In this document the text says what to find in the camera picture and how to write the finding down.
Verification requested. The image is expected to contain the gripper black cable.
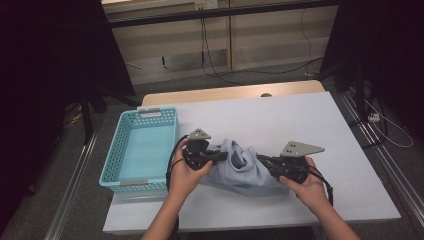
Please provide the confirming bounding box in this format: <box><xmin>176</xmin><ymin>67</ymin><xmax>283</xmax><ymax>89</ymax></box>
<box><xmin>306</xmin><ymin>164</ymin><xmax>334</xmax><ymax>208</ymax></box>
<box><xmin>165</xmin><ymin>134</ymin><xmax>189</xmax><ymax>240</ymax></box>

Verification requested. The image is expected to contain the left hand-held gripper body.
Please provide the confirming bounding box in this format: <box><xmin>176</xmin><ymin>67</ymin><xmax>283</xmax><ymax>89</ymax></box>
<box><xmin>181</xmin><ymin>128</ymin><xmax>214</xmax><ymax>171</ymax></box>

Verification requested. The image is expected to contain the yellow cable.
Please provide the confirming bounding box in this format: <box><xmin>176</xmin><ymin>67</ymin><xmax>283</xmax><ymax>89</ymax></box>
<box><xmin>63</xmin><ymin>111</ymin><xmax>84</xmax><ymax>126</ymax></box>

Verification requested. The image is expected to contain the grey knit sports bra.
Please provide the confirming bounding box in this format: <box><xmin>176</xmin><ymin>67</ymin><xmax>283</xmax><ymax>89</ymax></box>
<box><xmin>199</xmin><ymin>138</ymin><xmax>290</xmax><ymax>198</ymax></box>

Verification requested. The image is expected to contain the person's right hand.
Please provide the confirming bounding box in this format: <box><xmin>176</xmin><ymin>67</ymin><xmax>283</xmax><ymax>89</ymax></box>
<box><xmin>279</xmin><ymin>156</ymin><xmax>331</xmax><ymax>216</ymax></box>

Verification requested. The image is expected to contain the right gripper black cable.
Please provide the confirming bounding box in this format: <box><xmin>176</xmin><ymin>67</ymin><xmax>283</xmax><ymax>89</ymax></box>
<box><xmin>306</xmin><ymin>164</ymin><xmax>334</xmax><ymax>208</ymax></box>

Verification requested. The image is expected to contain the wide black curtain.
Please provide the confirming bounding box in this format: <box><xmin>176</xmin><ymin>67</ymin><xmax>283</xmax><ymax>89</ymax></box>
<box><xmin>0</xmin><ymin>0</ymin><xmax>136</xmax><ymax>234</ymax></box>

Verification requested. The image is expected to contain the light blue perforated plastic basket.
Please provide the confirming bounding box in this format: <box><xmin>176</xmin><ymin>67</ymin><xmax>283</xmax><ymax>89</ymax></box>
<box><xmin>98</xmin><ymin>105</ymin><xmax>181</xmax><ymax>194</ymax></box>

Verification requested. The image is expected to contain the aluminium floor rail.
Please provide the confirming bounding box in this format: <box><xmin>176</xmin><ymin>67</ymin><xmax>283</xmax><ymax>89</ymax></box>
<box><xmin>43</xmin><ymin>129</ymin><xmax>99</xmax><ymax>240</ymax></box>
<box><xmin>336</xmin><ymin>88</ymin><xmax>424</xmax><ymax>228</ymax></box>

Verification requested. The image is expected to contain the black metal stand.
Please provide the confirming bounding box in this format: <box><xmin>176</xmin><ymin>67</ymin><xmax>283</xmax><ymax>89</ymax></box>
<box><xmin>316</xmin><ymin>59</ymin><xmax>384</xmax><ymax>149</ymax></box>

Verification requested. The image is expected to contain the black horizontal bar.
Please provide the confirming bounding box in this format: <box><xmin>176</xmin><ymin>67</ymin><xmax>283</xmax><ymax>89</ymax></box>
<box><xmin>108</xmin><ymin>0</ymin><xmax>341</xmax><ymax>29</ymax></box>

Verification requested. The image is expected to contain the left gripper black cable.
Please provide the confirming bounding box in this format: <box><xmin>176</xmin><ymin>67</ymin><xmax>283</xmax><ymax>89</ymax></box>
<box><xmin>165</xmin><ymin>134</ymin><xmax>189</xmax><ymax>240</ymax></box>

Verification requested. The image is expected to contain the narrow black curtain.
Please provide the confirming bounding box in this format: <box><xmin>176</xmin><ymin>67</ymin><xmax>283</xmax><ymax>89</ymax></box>
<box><xmin>319</xmin><ymin>0</ymin><xmax>424</xmax><ymax>134</ymax></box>

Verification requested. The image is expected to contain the thick black floor cable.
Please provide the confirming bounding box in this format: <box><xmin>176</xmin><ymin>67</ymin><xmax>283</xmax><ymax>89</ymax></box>
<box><xmin>199</xmin><ymin>18</ymin><xmax>324</xmax><ymax>86</ymax></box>

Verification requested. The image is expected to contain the black tripod stand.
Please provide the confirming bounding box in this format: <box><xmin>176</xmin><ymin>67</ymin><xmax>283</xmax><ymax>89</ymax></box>
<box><xmin>79</xmin><ymin>86</ymin><xmax>143</xmax><ymax>146</ymax></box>

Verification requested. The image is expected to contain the thin black hanging cable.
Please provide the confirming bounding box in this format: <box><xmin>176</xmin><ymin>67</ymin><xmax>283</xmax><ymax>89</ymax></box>
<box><xmin>299</xmin><ymin>8</ymin><xmax>314</xmax><ymax>76</ymax></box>

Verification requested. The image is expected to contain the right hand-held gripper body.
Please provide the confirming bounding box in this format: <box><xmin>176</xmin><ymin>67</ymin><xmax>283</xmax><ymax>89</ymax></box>
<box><xmin>273</xmin><ymin>140</ymin><xmax>325</xmax><ymax>184</ymax></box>

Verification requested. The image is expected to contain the wooden table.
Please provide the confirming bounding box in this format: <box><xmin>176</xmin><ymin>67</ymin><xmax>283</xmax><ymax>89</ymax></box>
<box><xmin>141</xmin><ymin>79</ymin><xmax>326</xmax><ymax>108</ymax></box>

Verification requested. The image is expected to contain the person's left hand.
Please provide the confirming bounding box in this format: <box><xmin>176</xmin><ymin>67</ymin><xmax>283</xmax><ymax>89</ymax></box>
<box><xmin>168</xmin><ymin>146</ymin><xmax>214</xmax><ymax>201</ymax></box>

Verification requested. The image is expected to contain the white wall socket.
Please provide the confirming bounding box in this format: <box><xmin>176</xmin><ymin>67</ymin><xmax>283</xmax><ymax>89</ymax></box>
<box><xmin>194</xmin><ymin>0</ymin><xmax>219</xmax><ymax>10</ymax></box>

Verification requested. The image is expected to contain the white floor cable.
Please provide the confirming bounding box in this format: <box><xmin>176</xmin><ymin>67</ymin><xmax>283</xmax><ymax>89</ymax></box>
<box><xmin>363</xmin><ymin>98</ymin><xmax>414</xmax><ymax>149</ymax></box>

